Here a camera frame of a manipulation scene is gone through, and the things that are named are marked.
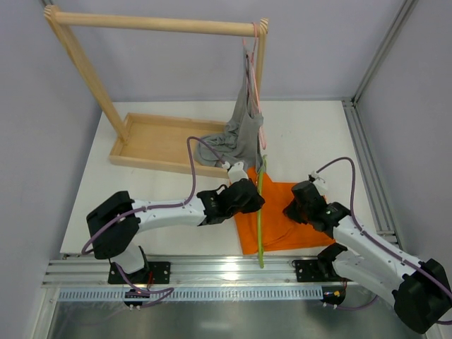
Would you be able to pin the aluminium front rail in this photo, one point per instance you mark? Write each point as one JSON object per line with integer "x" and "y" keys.
{"x": 192, "y": 278}

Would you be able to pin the pink wire hanger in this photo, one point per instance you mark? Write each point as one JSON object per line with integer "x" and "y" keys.
{"x": 251, "y": 57}

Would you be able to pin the green plastic hanger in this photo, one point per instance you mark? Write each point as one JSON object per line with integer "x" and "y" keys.
{"x": 260, "y": 178}

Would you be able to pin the grey shirt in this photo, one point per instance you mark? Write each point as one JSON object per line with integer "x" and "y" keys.
{"x": 239, "y": 140}

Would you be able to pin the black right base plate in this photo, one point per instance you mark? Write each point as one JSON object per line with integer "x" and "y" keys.
{"x": 308, "y": 271}

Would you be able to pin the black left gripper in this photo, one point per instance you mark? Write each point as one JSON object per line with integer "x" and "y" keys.
{"x": 248, "y": 197}

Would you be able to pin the orange trousers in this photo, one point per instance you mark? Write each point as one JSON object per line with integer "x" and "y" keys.
{"x": 279, "y": 232}

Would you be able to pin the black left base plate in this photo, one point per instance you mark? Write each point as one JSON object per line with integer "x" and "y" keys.
{"x": 154, "y": 272}

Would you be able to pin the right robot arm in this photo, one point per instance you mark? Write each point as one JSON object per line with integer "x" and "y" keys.
{"x": 418, "y": 291}

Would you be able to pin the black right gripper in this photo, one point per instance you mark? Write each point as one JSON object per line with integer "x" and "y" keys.
{"x": 294, "y": 209}

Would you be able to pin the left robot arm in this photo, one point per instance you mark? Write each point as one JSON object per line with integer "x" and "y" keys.
{"x": 116, "y": 221}

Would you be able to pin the aluminium corner frame post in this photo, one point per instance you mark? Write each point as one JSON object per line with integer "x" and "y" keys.
{"x": 381, "y": 209}

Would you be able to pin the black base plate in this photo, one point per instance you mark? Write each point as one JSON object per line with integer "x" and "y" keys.
{"x": 154, "y": 272}
{"x": 308, "y": 271}

